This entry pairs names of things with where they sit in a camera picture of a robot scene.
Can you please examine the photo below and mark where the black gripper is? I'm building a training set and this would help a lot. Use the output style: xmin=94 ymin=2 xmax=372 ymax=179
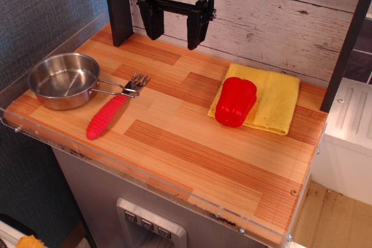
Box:
xmin=138 ymin=0 xmax=216 ymax=50

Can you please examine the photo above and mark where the red-handled metal fork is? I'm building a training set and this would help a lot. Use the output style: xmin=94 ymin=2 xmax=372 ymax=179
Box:
xmin=86 ymin=72 xmax=149 ymax=140

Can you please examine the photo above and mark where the yellow towel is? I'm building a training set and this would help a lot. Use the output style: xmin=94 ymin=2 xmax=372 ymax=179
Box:
xmin=208 ymin=64 xmax=300 ymax=135

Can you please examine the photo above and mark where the red toy bell pepper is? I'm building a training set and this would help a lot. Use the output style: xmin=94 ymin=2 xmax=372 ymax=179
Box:
xmin=215 ymin=77 xmax=257 ymax=128

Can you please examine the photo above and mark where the stainless steel pot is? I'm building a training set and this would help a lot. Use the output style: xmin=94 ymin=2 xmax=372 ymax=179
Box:
xmin=27 ymin=53 xmax=140 ymax=110

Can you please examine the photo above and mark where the clear acrylic table guard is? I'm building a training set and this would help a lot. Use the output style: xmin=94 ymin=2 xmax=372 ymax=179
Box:
xmin=6 ymin=16 xmax=334 ymax=247

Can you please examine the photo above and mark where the silver dispenser button panel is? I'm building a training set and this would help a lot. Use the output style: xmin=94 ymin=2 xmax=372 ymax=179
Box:
xmin=116 ymin=198 xmax=188 ymax=247

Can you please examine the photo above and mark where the white cabinet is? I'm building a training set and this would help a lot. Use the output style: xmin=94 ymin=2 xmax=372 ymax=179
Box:
xmin=310 ymin=78 xmax=371 ymax=204

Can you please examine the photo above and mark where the yellow cloth at corner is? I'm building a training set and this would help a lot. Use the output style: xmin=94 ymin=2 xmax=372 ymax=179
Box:
xmin=15 ymin=235 xmax=45 ymax=248

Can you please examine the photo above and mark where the dark left shelf post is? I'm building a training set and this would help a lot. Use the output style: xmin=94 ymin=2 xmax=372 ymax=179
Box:
xmin=106 ymin=0 xmax=133 ymax=47

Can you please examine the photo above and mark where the dark shelf post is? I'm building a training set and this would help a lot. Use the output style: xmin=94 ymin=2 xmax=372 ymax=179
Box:
xmin=320 ymin=0 xmax=371 ymax=113
xmin=106 ymin=0 xmax=133 ymax=47

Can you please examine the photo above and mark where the dark right shelf post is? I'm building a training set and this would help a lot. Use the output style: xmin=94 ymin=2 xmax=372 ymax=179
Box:
xmin=320 ymin=0 xmax=371 ymax=113

